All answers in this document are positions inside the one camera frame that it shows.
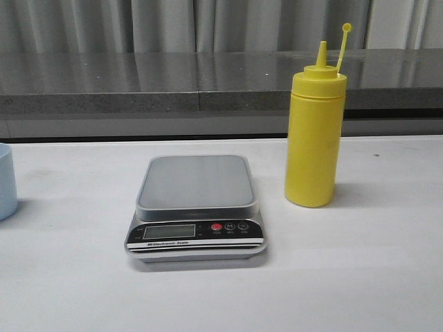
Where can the grey curtain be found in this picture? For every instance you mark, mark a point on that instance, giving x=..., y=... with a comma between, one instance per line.
x=215, y=26

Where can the light blue plastic cup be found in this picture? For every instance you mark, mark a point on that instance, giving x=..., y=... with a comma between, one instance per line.
x=8, y=192

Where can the silver digital kitchen scale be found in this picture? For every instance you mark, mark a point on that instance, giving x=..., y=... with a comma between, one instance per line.
x=193, y=208

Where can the yellow squeeze bottle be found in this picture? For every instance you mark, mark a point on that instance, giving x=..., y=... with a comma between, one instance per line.
x=315, y=126

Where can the grey stone counter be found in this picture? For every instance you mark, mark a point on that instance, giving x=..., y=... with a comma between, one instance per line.
x=155, y=96

